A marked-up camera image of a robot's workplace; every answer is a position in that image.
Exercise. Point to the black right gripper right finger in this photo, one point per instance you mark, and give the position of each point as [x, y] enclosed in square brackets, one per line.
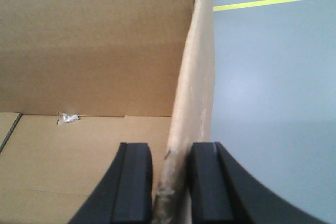
[222, 191]

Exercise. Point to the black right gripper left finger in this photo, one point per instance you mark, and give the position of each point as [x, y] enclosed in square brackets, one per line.
[124, 195]

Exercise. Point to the brown cardboard carton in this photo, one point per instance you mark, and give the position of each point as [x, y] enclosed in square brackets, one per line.
[79, 77]

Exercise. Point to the yellow floor tape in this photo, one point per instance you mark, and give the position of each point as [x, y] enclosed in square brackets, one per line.
[251, 4]

